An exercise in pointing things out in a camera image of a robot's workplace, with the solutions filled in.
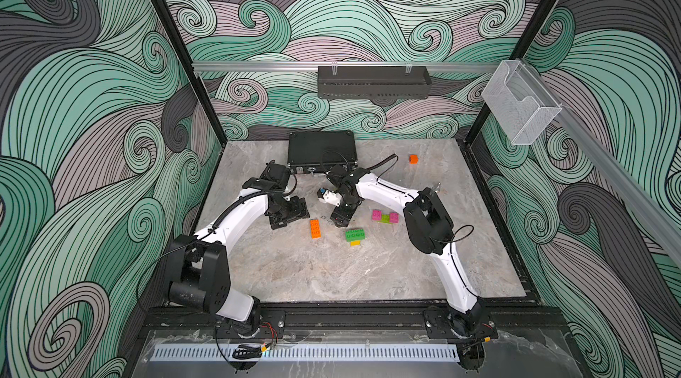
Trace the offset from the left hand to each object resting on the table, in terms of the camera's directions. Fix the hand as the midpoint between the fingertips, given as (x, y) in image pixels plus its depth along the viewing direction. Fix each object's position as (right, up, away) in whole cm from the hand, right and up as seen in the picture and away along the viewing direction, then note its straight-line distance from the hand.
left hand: (299, 215), depth 85 cm
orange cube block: (+46, +19, +29) cm, 58 cm away
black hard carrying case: (+2, +22, +29) cm, 36 cm away
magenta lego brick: (+27, -2, +10) cm, 28 cm away
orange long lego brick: (+4, -6, +8) cm, 11 cm away
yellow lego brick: (+19, -10, +3) cm, 21 cm away
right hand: (+14, -2, +11) cm, 18 cm away
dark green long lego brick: (+18, -7, +1) cm, 19 cm away
